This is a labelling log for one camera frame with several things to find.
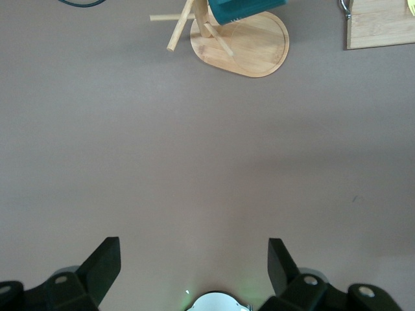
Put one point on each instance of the wooden mug tree stand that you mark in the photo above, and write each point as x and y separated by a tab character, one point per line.
256	48

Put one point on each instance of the wooden cutting board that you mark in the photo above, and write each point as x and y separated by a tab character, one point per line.
376	29

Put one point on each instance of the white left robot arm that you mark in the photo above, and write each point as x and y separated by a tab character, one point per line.
217	303

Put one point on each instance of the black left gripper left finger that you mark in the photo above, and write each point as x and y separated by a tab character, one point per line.
87	278

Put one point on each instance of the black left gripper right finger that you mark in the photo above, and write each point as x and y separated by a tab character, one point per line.
291	282

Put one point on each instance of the dark teal cup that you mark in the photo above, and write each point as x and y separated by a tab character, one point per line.
233	9

